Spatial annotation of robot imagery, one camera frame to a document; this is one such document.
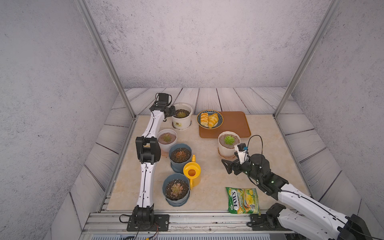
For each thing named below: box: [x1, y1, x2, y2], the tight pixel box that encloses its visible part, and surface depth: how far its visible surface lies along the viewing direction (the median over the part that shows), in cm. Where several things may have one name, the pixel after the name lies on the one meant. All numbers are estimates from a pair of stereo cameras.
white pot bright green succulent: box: [218, 130, 241, 157], surface depth 94 cm
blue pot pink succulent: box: [162, 173, 191, 207], surface depth 79 cm
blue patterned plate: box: [196, 110, 224, 130], surface depth 114 cm
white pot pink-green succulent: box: [157, 128, 178, 153], surface depth 96 cm
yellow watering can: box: [183, 154, 202, 190], surface depth 81 cm
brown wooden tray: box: [199, 111, 251, 139], surface depth 117 cm
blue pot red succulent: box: [168, 143, 192, 174], surface depth 90 cm
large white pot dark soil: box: [171, 102, 193, 131], surface depth 110 cm
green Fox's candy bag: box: [225, 187, 261, 215], surface depth 79 cm
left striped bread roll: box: [200, 112, 209, 127], surface depth 114 cm
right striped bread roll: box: [208, 113, 219, 129], surface depth 113 cm
